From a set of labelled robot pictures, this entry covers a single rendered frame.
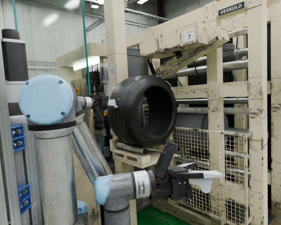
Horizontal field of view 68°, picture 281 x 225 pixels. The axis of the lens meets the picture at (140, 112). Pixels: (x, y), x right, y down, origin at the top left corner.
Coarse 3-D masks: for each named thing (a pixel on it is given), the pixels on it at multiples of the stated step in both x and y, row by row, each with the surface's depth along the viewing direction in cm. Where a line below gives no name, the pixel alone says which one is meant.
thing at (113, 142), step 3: (117, 138) 173; (111, 141) 169; (114, 141) 171; (117, 141) 173; (120, 141) 175; (111, 144) 170; (114, 144) 171; (111, 147) 170; (114, 147) 171; (117, 147) 173; (111, 150) 170
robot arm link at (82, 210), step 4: (80, 204) 70; (84, 204) 70; (80, 208) 68; (84, 208) 68; (80, 212) 66; (84, 212) 68; (80, 216) 67; (84, 216) 68; (84, 220) 67; (88, 224) 71
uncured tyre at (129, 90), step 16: (128, 80) 154; (144, 80) 147; (160, 80) 157; (112, 96) 153; (128, 96) 141; (160, 96) 183; (112, 112) 149; (128, 112) 139; (160, 112) 188; (176, 112) 170; (112, 128) 155; (128, 128) 141; (144, 128) 183; (160, 128) 182; (144, 144) 150; (160, 144) 163
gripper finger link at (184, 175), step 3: (177, 174) 59; (180, 174) 59; (183, 174) 58; (186, 174) 58; (189, 174) 58; (192, 174) 57; (195, 174) 57; (198, 174) 57; (201, 174) 57; (183, 177) 58; (186, 177) 58; (189, 177) 58; (192, 177) 57; (195, 177) 58; (198, 177) 58; (201, 177) 58
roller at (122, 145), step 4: (116, 144) 170; (120, 144) 167; (124, 144) 164; (128, 144) 162; (124, 148) 163; (128, 148) 158; (132, 148) 155; (136, 148) 152; (140, 148) 149; (144, 148) 148; (140, 152) 148; (144, 152) 146
